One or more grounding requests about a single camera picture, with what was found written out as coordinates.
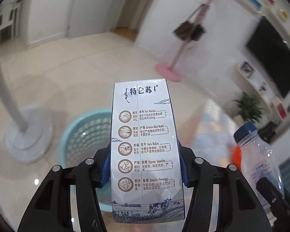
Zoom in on clear plastic bottle blue cap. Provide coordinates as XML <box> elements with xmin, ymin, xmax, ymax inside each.
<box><xmin>234</xmin><ymin>121</ymin><xmax>284</xmax><ymax>211</ymax></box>

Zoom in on white blue milk carton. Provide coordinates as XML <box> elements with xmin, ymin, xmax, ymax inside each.
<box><xmin>110</xmin><ymin>79</ymin><xmax>185</xmax><ymax>224</ymax></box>

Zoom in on light blue laundry basket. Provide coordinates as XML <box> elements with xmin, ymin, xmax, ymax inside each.
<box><xmin>57</xmin><ymin>108</ymin><xmax>113</xmax><ymax>213</ymax></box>

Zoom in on green potted plant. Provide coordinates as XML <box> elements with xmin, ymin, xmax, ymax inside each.
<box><xmin>234</xmin><ymin>92</ymin><xmax>265</xmax><ymax>123</ymax></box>

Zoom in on pink coat rack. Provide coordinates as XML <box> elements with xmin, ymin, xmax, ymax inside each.
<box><xmin>155</xmin><ymin>0</ymin><xmax>213</xmax><ymax>82</ymax></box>

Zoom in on white chair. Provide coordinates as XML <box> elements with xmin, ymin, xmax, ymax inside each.
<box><xmin>0</xmin><ymin>0</ymin><xmax>22</xmax><ymax>43</ymax></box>

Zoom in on black handbag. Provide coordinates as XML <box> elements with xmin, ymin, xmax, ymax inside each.
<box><xmin>191</xmin><ymin>24</ymin><xmax>205</xmax><ymax>41</ymax></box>

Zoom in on brown handbag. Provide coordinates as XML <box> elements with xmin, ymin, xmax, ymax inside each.
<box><xmin>173</xmin><ymin>4</ymin><xmax>203</xmax><ymax>41</ymax></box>

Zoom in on white door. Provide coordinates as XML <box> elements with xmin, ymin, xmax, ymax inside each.
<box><xmin>68</xmin><ymin>0</ymin><xmax>114</xmax><ymax>38</ymax></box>

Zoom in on black wall television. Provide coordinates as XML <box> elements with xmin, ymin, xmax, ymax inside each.
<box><xmin>246</xmin><ymin>16</ymin><xmax>290</xmax><ymax>98</ymax></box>

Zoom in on white wall shelf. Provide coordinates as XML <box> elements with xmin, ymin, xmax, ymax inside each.
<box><xmin>236</xmin><ymin>0</ymin><xmax>290</xmax><ymax>47</ymax></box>

